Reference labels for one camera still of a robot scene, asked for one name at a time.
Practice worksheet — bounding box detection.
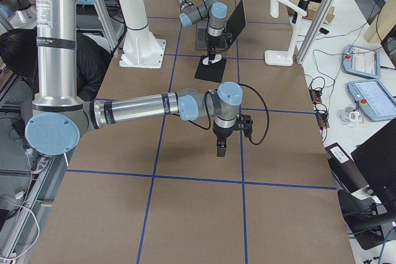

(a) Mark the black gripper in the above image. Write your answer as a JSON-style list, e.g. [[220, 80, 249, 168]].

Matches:
[[213, 114, 253, 157], [206, 32, 232, 64]]

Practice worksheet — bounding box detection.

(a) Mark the white computer mouse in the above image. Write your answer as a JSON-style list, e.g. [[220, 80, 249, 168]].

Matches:
[[202, 54, 222, 66]]

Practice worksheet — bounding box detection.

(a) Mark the black mouse pad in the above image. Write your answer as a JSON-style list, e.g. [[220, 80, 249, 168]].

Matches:
[[194, 56, 226, 83]]

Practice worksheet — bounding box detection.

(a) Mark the grey laptop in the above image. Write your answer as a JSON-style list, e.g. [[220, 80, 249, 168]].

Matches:
[[195, 0, 246, 50]]

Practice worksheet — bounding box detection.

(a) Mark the white desk lamp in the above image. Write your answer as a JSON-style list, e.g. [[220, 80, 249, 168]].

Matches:
[[264, 0, 309, 67]]

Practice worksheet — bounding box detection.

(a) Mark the black water bottle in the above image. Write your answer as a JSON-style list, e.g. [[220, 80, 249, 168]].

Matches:
[[291, 0, 310, 25]]

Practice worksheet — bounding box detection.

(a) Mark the cardboard box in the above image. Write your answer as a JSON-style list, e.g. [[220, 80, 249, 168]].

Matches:
[[290, 0, 335, 23]]

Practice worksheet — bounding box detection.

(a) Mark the upper blue teach pendant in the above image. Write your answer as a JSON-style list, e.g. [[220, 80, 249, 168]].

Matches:
[[342, 45, 381, 79]]

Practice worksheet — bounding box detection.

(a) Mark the blue teach pendant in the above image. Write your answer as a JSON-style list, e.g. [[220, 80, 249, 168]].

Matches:
[[347, 79, 395, 121], [342, 45, 381, 79]]

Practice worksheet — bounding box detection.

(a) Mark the black monitor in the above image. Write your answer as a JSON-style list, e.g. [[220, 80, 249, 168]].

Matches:
[[351, 119, 395, 208]]

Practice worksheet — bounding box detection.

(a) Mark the lower blue teach pendant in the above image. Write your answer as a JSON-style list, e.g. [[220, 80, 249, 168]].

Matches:
[[347, 79, 395, 121]]

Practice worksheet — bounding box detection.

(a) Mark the person in black hoodie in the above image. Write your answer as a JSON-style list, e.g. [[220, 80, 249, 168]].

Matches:
[[1, 28, 112, 101]]

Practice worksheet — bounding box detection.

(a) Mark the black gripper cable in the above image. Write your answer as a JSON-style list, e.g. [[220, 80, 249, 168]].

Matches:
[[178, 83, 270, 146]]

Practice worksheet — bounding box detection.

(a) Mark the aluminium frame post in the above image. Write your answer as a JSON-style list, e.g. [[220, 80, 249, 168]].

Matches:
[[296, 0, 334, 64]]

